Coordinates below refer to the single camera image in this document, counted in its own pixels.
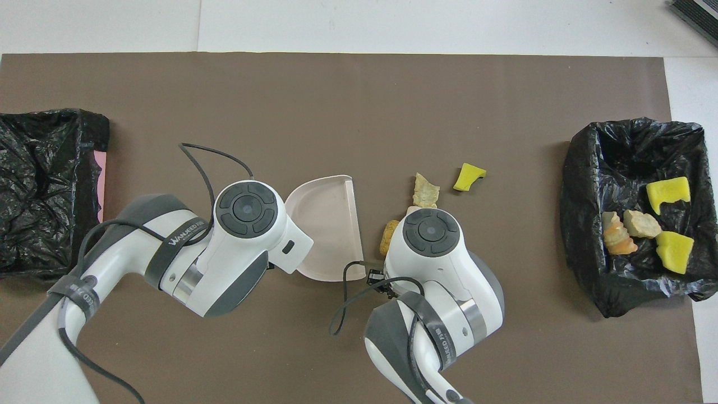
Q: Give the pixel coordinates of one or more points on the black bag lined pink bin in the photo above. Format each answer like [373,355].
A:
[50,196]

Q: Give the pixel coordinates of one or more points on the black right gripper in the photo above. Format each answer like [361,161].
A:
[378,279]

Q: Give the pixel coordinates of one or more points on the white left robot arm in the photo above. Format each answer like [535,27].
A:
[247,210]

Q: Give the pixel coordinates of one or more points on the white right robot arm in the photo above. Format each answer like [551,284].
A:
[432,233]

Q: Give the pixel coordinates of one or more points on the dark ribbed device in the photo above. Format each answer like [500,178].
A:
[701,14]

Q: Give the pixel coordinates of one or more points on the green and yellow sponge piece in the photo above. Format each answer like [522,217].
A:
[675,252]

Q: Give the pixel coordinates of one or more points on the brown paper table mat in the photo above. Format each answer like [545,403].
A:
[359,84]

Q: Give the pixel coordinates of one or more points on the small yellow sponge wedge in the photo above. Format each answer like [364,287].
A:
[466,178]

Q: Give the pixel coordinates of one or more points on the brown bread piece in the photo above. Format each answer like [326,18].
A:
[388,238]

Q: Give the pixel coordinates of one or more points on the toy croissant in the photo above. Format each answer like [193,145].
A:
[620,241]

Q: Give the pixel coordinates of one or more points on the beige plastic dustpan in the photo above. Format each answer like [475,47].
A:
[331,224]

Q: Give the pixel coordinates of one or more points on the yellow notched sponge piece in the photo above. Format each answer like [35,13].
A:
[667,191]

